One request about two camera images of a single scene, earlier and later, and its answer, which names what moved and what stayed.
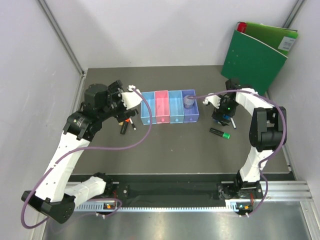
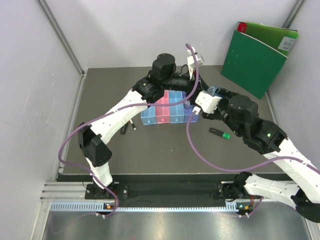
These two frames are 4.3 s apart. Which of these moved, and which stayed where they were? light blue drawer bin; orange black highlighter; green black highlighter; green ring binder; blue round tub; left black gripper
Moved: left black gripper; blue round tub
Stayed: green ring binder; orange black highlighter; green black highlighter; light blue drawer bin
